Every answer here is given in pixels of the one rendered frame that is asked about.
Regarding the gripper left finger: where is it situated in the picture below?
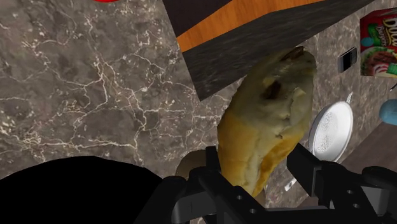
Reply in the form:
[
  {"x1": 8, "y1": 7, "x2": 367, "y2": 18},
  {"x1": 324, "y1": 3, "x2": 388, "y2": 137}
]
[{"x1": 133, "y1": 145, "x2": 268, "y2": 224}]

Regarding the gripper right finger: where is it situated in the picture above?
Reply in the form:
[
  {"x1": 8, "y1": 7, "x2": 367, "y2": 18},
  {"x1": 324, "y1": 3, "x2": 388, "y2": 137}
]
[{"x1": 286, "y1": 143, "x2": 397, "y2": 224}]

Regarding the tan round object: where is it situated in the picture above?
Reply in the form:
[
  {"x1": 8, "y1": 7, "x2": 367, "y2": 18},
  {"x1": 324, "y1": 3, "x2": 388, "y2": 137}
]
[{"x1": 175, "y1": 150, "x2": 207, "y2": 179}]

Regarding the white round strainer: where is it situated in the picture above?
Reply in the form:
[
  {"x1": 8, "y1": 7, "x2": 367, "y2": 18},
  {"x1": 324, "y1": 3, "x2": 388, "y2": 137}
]
[{"x1": 308, "y1": 91, "x2": 354, "y2": 163}]

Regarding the light blue rounded object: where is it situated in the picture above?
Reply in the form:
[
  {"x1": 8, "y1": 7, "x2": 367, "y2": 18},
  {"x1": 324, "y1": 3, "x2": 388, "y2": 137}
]
[{"x1": 379, "y1": 99, "x2": 397, "y2": 127}]

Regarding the yellow bread loaf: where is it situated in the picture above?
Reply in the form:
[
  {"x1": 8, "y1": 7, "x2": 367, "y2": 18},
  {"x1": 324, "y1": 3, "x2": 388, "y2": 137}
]
[{"x1": 216, "y1": 45, "x2": 317, "y2": 198}]

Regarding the small black and grey box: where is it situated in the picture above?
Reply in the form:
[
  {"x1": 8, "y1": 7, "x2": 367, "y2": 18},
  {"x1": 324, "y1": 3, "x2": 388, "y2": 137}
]
[{"x1": 337, "y1": 46, "x2": 358, "y2": 74}]

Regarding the red food box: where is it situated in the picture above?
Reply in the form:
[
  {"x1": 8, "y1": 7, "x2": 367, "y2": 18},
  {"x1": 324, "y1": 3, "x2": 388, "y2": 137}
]
[{"x1": 359, "y1": 7, "x2": 397, "y2": 78}]

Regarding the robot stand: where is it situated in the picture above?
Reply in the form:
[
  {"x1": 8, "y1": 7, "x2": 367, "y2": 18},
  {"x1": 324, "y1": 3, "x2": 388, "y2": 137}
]
[{"x1": 162, "y1": 0, "x2": 376, "y2": 102}]

